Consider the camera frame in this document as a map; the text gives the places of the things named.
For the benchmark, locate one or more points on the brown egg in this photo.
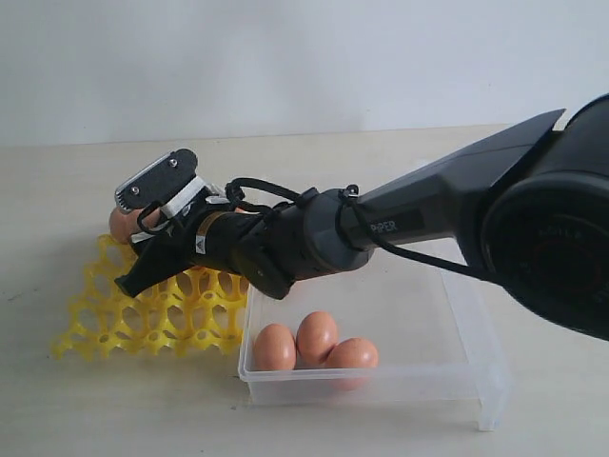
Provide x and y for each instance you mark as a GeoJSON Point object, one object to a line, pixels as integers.
{"type": "Point", "coordinates": [317, 335]}
{"type": "Point", "coordinates": [274, 348]}
{"type": "Point", "coordinates": [123, 225]}
{"type": "Point", "coordinates": [352, 353]}

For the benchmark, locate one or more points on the yellow plastic egg tray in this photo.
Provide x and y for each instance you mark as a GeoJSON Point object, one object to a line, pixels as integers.
{"type": "Point", "coordinates": [198, 309]}

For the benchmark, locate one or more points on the clear plastic bin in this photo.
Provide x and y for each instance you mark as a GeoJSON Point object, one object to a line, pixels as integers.
{"type": "Point", "coordinates": [430, 328]}

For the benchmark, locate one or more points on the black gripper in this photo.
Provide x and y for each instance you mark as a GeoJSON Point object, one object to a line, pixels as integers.
{"type": "Point", "coordinates": [266, 247]}

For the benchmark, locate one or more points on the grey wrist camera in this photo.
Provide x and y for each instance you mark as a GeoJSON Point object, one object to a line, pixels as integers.
{"type": "Point", "coordinates": [158, 182]}

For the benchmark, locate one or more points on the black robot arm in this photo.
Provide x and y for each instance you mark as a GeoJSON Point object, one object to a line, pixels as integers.
{"type": "Point", "coordinates": [525, 209]}

